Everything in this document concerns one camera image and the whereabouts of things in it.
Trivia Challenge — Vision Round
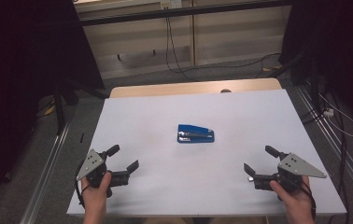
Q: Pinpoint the black hanging cable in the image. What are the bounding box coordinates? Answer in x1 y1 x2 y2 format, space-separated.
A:
164 16 199 82

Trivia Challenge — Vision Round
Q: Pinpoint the person's right hand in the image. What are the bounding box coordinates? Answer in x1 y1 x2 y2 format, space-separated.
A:
269 175 315 215

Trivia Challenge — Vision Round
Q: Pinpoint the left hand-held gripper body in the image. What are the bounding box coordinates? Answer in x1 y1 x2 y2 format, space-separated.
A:
76 148 132 199

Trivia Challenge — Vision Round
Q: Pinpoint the person's left hand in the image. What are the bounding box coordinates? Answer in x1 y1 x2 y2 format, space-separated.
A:
80 172 113 209

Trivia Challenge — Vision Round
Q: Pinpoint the beige cabinet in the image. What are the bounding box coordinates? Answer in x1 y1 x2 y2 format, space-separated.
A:
73 0 292 80

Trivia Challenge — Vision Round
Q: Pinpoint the wooden table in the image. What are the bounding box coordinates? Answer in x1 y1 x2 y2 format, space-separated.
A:
108 77 283 99

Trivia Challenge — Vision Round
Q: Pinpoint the blue stapler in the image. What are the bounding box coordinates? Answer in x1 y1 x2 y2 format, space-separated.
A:
176 123 216 145

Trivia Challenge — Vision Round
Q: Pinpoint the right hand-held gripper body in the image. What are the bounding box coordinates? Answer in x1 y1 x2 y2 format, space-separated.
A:
253 152 328 191

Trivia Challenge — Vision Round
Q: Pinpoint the white wall socket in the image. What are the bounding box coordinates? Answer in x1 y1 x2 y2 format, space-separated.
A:
160 0 184 10

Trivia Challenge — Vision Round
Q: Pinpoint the aluminium floor rail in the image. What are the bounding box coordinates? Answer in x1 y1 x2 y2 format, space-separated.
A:
295 86 353 204
19 121 72 224

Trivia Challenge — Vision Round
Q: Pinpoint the black curtain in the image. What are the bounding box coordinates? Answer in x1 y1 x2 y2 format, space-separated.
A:
277 0 353 132
0 0 106 217

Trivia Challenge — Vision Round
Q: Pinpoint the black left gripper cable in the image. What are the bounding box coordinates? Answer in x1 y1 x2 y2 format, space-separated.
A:
74 161 87 209

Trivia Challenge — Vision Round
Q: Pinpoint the white cable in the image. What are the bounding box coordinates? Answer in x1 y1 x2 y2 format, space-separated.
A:
318 92 353 139

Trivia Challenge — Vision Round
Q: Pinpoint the black metal stand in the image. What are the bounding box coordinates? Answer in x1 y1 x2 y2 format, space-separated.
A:
270 49 326 117
52 81 107 135

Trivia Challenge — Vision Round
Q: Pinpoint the white table cover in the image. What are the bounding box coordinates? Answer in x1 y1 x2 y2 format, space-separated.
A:
66 89 347 217

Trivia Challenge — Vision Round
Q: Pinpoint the black horizontal bar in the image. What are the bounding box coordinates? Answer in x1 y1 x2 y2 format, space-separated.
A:
79 0 292 27

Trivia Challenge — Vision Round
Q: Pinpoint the thick black floor cable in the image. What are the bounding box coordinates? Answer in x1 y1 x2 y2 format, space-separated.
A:
299 88 352 224

